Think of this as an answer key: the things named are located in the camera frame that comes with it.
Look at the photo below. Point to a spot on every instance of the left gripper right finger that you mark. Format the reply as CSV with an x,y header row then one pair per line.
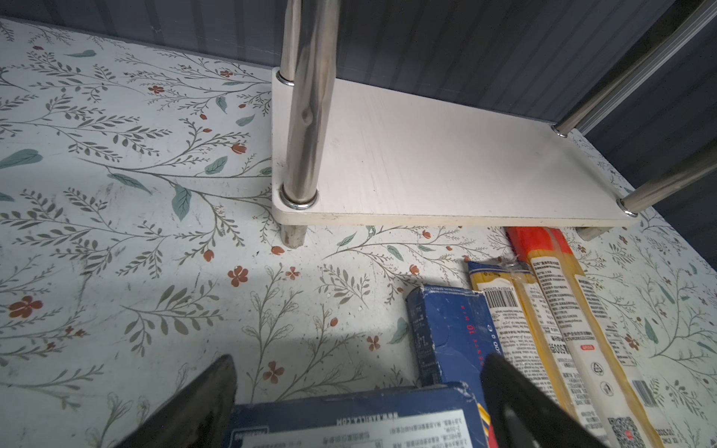
x,y
522,416

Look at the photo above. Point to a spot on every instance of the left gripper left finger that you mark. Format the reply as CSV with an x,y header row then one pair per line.
x,y
198,415

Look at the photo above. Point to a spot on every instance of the blue-ended clear spaghetti bag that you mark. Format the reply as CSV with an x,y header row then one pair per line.
x,y
531,340

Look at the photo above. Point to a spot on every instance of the red-ended spaghetti bag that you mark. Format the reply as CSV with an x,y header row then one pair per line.
x,y
622,398

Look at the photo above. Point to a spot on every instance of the wide blue Barilla pasta box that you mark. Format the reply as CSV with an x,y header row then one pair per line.
x,y
437,416

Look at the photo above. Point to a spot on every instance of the white two-tier shelf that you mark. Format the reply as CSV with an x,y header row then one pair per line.
x,y
347,153

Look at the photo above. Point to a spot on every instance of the narrow blue Barilla spaghetti box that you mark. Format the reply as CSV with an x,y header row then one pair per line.
x,y
453,334

